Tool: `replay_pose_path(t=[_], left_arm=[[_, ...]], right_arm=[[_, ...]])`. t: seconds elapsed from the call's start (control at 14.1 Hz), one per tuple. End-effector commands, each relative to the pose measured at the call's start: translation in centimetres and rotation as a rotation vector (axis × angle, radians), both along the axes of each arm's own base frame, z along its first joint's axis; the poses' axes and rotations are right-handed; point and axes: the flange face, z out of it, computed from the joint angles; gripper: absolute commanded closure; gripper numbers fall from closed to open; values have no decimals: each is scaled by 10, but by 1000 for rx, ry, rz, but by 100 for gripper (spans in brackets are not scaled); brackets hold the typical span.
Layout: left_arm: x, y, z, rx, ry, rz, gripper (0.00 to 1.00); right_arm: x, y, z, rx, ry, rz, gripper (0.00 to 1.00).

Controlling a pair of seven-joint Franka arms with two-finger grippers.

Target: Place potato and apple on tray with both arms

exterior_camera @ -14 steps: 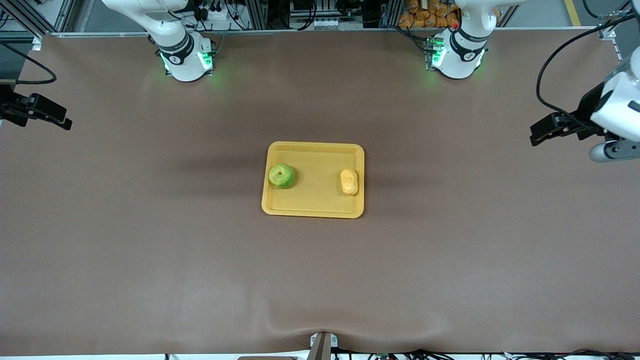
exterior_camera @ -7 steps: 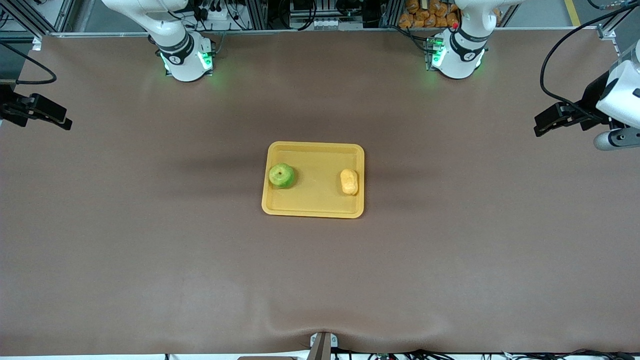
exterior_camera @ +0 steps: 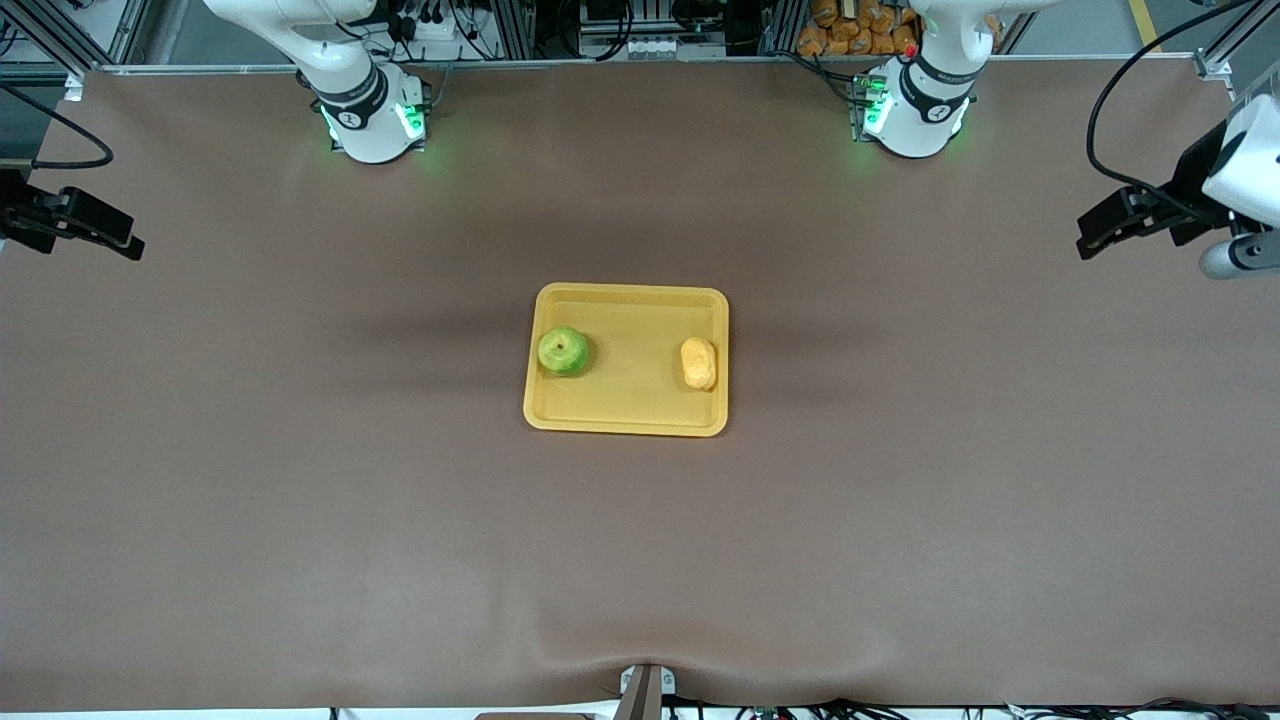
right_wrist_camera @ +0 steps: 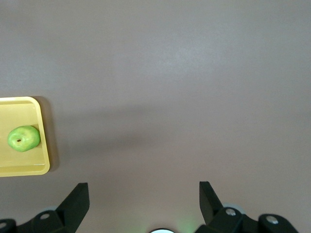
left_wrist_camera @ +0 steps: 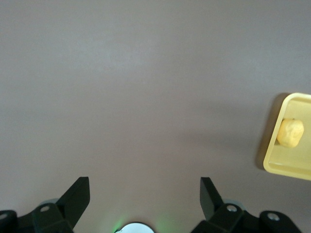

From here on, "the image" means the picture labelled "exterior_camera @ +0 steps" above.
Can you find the yellow plastic tray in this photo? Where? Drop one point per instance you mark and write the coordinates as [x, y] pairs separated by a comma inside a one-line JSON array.
[[628, 395]]

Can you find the green apple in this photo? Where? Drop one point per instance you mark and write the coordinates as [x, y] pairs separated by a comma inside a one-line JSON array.
[[563, 351]]

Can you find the white power strip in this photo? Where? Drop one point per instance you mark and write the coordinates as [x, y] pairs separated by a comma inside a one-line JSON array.
[[432, 28]]

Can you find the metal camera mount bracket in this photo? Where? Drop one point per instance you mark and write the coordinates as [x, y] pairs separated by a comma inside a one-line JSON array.
[[645, 692]]

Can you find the aluminium frame profile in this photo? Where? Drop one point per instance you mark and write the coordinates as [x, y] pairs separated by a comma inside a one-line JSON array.
[[85, 30], [1235, 40]]

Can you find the orange snack bags pile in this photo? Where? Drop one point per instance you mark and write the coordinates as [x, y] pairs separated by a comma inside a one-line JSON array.
[[855, 28]]

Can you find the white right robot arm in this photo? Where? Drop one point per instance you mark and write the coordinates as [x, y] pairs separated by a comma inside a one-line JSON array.
[[375, 125]]

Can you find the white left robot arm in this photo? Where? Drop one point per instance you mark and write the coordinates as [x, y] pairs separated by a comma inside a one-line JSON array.
[[915, 125]]

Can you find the yellow potato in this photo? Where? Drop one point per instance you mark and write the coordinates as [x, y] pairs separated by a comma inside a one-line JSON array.
[[698, 363]]

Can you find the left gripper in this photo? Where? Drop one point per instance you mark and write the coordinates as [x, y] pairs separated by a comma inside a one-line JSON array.
[[1189, 178]]

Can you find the brown table mat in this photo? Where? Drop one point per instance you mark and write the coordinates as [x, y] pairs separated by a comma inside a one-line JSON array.
[[640, 560]]

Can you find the aluminium table edge rail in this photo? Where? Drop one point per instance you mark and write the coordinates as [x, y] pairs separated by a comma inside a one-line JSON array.
[[600, 62]]

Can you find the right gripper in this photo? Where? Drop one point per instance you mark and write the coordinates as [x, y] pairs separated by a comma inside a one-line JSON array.
[[14, 217]]

